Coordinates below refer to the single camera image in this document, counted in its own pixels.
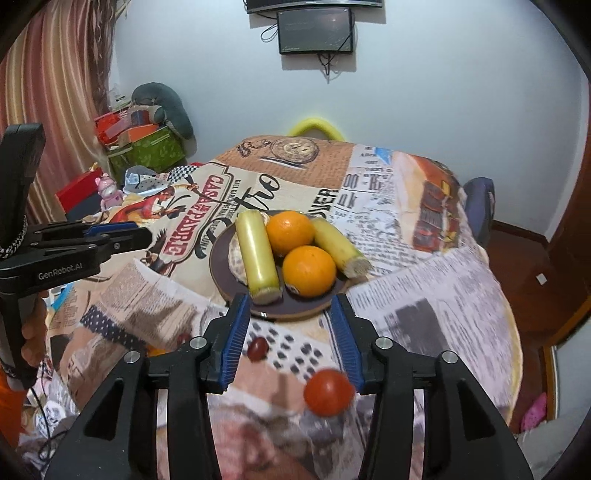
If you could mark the orange flat box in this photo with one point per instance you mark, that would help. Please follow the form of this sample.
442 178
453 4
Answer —
138 134

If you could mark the black wall television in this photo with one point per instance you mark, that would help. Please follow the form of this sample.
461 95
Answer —
314 4

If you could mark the white blue crumpled cloth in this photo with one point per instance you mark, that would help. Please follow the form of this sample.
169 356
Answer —
138 179

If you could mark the striped brown curtain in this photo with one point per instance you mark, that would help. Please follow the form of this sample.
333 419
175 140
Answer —
51 83

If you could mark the dark red grape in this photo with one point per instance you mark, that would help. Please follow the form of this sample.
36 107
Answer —
258 349

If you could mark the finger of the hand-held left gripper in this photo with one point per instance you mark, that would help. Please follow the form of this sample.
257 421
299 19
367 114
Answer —
113 227
127 242

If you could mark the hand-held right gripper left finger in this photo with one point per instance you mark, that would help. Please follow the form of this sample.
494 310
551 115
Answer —
233 341

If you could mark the red packaging pile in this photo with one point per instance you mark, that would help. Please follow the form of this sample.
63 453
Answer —
111 124

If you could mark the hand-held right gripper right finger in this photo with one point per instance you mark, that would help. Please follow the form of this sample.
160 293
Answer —
346 344

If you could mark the black white checkered cloth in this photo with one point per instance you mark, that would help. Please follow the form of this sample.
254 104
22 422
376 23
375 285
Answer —
182 173

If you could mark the blue chair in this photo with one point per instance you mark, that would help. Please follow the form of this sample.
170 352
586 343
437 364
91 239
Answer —
480 207

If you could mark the pink slipper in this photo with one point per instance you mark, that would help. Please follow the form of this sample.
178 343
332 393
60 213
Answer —
533 410

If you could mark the pink bunny toy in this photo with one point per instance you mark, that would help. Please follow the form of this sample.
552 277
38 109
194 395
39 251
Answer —
110 190

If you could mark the red tomato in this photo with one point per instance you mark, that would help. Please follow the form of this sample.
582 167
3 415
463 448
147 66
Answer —
328 392

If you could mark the large orange with sticker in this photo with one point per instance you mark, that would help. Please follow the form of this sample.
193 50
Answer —
290 233
309 271

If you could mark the small black wall monitor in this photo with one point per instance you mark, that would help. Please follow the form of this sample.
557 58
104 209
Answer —
316 30

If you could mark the dark purple round plate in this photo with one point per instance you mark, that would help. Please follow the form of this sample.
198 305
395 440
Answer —
300 304

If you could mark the person's left hand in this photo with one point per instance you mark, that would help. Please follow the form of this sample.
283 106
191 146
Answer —
34 330

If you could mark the green patterned storage box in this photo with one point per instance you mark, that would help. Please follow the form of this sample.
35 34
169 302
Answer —
152 152

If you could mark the red flat box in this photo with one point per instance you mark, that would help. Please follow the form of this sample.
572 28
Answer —
81 194

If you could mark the brown wooden door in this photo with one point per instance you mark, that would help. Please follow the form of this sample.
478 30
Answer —
570 286

